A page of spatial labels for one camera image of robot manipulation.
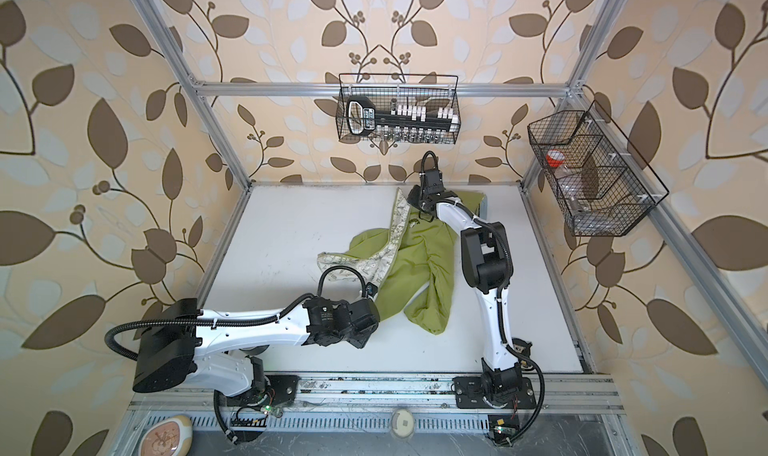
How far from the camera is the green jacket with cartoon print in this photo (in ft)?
2.83

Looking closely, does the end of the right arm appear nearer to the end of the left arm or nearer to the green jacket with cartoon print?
the green jacket with cartoon print

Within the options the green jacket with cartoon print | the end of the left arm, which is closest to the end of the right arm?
the green jacket with cartoon print
